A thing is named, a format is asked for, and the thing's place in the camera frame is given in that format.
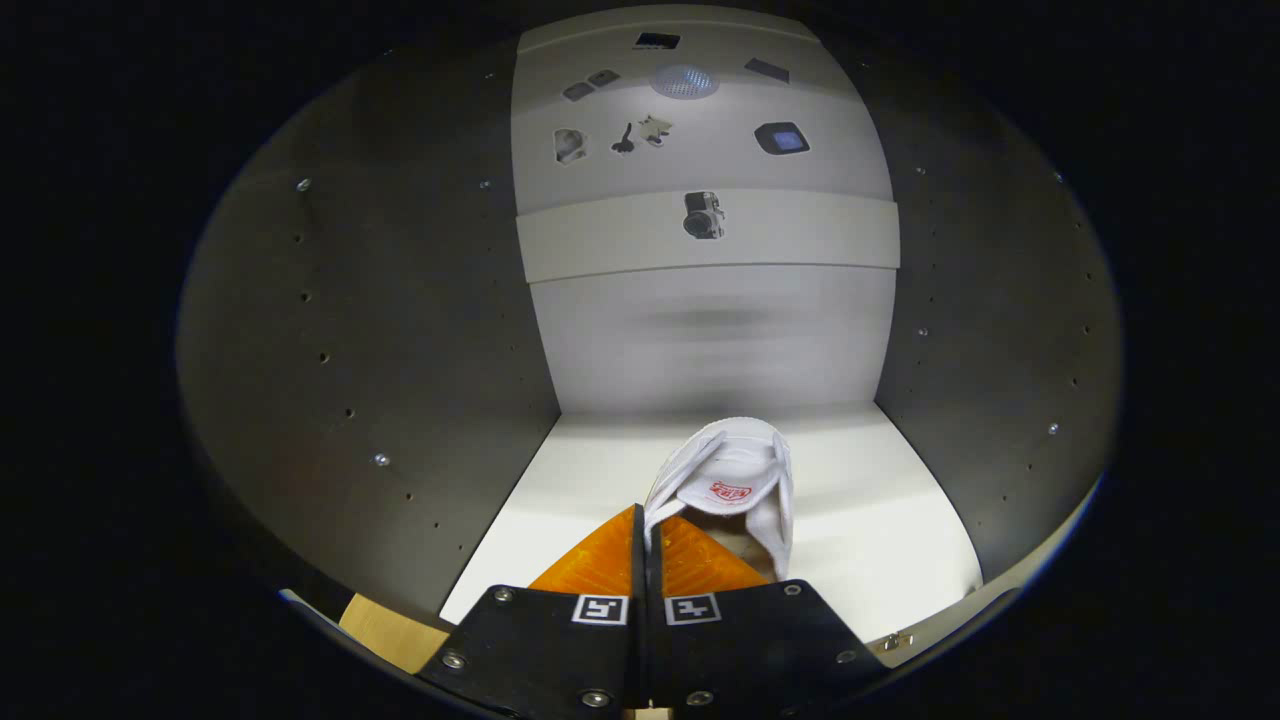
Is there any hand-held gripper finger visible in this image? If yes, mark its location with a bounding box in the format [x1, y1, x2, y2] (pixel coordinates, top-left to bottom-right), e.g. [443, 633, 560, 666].
[645, 515, 891, 713]
[415, 503, 646, 716]

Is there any grey shoe cabinet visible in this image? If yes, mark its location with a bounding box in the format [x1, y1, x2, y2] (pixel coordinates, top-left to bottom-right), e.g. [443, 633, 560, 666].
[175, 5, 1126, 691]

